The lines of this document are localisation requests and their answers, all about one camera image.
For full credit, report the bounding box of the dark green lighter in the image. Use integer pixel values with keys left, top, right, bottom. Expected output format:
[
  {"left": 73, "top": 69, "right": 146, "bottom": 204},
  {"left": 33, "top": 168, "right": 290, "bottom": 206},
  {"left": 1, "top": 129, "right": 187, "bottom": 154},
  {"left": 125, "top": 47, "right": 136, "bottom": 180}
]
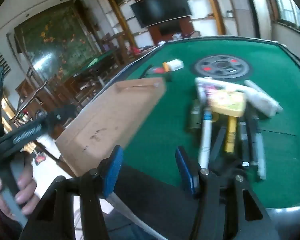
[{"left": 189, "top": 99, "right": 203, "bottom": 130}]

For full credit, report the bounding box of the wooden chair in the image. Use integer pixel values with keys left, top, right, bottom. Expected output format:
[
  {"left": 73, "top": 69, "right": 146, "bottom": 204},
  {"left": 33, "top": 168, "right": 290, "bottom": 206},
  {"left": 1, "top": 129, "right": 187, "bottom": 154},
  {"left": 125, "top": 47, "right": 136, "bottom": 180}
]
[{"left": 9, "top": 80, "right": 50, "bottom": 128}]

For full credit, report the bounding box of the long white tube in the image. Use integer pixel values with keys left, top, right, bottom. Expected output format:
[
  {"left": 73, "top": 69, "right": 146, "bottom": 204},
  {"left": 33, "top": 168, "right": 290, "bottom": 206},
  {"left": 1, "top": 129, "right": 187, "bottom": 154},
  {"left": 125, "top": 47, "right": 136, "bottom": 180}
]
[{"left": 197, "top": 77, "right": 242, "bottom": 91}]

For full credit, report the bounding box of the wall air vent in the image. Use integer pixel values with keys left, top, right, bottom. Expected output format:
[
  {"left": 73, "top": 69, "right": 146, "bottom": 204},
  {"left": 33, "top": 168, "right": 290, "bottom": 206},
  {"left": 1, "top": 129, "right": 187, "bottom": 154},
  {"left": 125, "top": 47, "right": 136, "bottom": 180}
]
[{"left": 0, "top": 54, "right": 12, "bottom": 75}]

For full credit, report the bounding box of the black pen with white label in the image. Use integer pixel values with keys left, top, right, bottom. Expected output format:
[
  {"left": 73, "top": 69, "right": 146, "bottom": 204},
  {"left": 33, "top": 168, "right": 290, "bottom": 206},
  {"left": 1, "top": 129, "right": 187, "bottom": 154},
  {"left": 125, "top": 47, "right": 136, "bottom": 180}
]
[{"left": 240, "top": 120, "right": 253, "bottom": 171}]

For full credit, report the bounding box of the large green wall painting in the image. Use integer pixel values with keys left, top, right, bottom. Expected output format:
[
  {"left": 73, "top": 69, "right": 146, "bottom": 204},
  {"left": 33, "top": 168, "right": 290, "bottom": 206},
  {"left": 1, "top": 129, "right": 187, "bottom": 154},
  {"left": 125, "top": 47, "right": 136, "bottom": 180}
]
[{"left": 14, "top": 1, "right": 108, "bottom": 80}]

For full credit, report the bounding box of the white card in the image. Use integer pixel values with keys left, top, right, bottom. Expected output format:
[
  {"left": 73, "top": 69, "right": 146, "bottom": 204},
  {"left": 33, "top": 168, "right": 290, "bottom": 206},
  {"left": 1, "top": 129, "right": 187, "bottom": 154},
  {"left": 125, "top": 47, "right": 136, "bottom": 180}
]
[{"left": 169, "top": 59, "right": 185, "bottom": 71}]

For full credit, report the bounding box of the white pen with blue tip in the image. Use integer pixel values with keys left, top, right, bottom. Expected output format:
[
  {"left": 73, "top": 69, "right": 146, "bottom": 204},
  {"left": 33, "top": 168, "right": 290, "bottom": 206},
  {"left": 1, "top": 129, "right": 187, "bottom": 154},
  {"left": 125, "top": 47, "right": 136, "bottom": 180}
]
[{"left": 199, "top": 107, "right": 213, "bottom": 169}]

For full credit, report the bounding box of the thin black pen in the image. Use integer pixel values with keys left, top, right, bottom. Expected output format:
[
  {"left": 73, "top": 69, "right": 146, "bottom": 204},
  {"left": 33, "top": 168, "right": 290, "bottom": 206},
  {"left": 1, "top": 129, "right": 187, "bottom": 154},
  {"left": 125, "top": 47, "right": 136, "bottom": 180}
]
[{"left": 140, "top": 65, "right": 153, "bottom": 78}]

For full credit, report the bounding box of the white tube right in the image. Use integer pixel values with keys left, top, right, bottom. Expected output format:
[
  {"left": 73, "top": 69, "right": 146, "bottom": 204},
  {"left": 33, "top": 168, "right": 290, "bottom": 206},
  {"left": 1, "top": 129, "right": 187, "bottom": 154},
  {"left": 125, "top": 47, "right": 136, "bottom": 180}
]
[{"left": 247, "top": 90, "right": 283, "bottom": 117}]

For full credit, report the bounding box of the wall television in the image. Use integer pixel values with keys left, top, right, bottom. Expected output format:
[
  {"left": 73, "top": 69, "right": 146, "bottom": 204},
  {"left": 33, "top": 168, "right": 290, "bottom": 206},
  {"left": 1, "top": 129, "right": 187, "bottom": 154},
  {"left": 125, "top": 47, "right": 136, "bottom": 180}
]
[{"left": 130, "top": 0, "right": 192, "bottom": 29}]

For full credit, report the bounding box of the white squeeze tube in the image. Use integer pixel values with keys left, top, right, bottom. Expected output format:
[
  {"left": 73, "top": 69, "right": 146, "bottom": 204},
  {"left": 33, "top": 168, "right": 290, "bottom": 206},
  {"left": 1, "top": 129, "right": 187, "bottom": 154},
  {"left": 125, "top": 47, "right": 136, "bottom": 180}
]
[{"left": 195, "top": 78, "right": 208, "bottom": 101}]

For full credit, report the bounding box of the pink patterned sachet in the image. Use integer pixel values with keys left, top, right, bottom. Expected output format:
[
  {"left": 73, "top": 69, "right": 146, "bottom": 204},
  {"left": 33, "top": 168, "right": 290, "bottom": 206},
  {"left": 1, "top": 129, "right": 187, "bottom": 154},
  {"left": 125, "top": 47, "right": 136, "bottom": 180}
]
[{"left": 205, "top": 85, "right": 218, "bottom": 98}]

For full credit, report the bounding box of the yellow printed card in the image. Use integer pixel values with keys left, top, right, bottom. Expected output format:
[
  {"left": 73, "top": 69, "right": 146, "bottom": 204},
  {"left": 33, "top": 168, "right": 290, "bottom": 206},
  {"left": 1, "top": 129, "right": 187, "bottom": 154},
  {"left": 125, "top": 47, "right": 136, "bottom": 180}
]
[{"left": 206, "top": 90, "right": 247, "bottom": 117}]

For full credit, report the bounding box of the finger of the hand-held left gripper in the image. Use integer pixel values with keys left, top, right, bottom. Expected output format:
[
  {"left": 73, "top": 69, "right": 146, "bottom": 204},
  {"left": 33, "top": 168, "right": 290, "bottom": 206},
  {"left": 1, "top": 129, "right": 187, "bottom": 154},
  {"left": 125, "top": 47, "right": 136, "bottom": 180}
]
[{"left": 0, "top": 106, "right": 77, "bottom": 156}]

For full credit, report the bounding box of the white strap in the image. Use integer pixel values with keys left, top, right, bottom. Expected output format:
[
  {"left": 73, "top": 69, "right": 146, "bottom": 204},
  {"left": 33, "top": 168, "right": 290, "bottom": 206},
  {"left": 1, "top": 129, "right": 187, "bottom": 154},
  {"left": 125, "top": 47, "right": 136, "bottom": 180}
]
[{"left": 109, "top": 192, "right": 165, "bottom": 240}]

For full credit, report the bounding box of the small white bottle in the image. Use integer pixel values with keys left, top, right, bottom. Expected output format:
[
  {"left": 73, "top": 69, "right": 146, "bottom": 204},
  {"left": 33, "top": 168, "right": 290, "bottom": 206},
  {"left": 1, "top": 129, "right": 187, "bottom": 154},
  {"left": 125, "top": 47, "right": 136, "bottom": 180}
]
[{"left": 244, "top": 79, "right": 268, "bottom": 98}]

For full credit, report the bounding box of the brown cardboard box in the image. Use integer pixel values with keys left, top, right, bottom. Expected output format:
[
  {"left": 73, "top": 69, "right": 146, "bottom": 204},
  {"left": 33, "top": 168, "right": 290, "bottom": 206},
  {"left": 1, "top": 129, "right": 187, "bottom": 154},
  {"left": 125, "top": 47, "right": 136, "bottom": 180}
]
[{"left": 55, "top": 77, "right": 167, "bottom": 178}]

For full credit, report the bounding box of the green topped table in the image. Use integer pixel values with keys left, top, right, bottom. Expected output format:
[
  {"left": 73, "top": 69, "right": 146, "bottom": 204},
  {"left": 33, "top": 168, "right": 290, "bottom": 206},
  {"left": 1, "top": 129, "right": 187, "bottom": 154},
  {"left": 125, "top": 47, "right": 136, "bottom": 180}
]
[{"left": 72, "top": 49, "right": 120, "bottom": 80}]

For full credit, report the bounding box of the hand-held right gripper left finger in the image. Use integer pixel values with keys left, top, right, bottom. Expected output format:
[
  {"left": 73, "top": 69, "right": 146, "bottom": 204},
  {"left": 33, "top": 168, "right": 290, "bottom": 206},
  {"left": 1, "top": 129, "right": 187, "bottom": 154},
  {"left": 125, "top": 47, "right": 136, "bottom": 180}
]
[{"left": 19, "top": 145, "right": 124, "bottom": 240}]

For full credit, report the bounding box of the person's left hand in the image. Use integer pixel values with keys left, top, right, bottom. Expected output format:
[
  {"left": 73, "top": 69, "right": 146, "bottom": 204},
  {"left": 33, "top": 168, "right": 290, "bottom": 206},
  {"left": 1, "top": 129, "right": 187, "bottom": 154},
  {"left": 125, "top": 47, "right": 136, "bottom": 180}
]
[{"left": 0, "top": 164, "right": 40, "bottom": 222}]

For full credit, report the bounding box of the yellow and black pen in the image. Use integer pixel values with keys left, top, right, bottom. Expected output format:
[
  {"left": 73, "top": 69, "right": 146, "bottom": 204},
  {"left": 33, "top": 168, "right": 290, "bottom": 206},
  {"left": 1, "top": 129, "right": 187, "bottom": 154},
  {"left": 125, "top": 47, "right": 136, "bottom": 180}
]
[{"left": 162, "top": 62, "right": 172, "bottom": 82}]

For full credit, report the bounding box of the wooden wall shelf unit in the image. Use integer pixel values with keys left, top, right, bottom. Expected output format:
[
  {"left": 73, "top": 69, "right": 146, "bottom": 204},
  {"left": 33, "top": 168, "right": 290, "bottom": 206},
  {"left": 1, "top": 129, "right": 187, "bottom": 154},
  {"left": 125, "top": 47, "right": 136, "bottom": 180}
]
[{"left": 100, "top": 0, "right": 230, "bottom": 63}]

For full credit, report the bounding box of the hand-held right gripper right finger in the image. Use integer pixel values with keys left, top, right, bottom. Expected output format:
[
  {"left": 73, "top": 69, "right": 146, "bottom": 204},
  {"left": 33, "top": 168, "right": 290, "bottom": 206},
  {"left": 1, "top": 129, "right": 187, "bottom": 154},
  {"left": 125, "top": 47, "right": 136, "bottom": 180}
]
[{"left": 176, "top": 146, "right": 280, "bottom": 240}]

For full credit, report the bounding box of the clear and black pen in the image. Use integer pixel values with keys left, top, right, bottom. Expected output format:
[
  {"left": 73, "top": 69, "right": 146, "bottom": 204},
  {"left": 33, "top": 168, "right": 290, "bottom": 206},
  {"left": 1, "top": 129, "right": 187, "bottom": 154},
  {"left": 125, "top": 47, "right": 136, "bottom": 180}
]
[{"left": 254, "top": 132, "right": 267, "bottom": 180}]

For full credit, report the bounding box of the round grey table centre panel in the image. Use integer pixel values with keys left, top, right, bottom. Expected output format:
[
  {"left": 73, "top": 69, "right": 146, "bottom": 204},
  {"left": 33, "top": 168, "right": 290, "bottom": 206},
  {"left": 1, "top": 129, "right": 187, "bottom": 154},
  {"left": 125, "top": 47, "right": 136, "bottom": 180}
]
[{"left": 190, "top": 54, "right": 253, "bottom": 78}]

